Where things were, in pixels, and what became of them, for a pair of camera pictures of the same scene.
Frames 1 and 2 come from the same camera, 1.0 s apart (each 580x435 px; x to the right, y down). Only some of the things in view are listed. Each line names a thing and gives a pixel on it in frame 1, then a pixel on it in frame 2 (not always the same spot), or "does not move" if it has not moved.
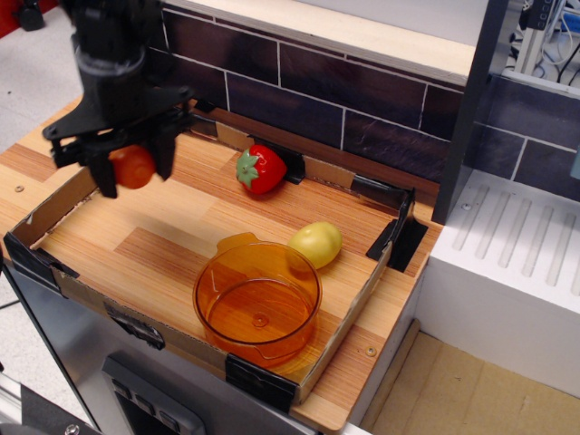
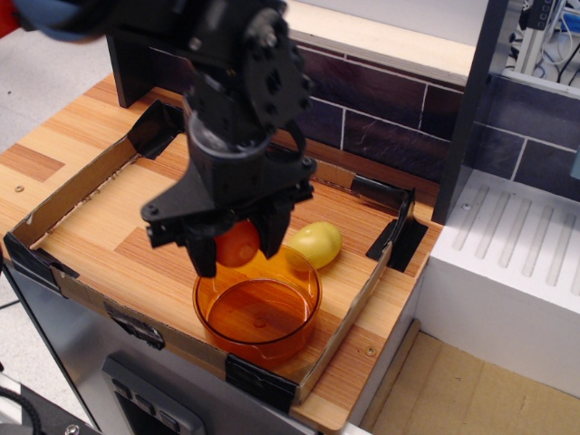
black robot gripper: (118, 111) -> (216, 188)
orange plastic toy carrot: (134, 166) -> (236, 244)
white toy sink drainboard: (504, 275) does not move
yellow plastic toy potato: (320, 241) does not move
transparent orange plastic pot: (257, 301) does not move
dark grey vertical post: (485, 43) does not move
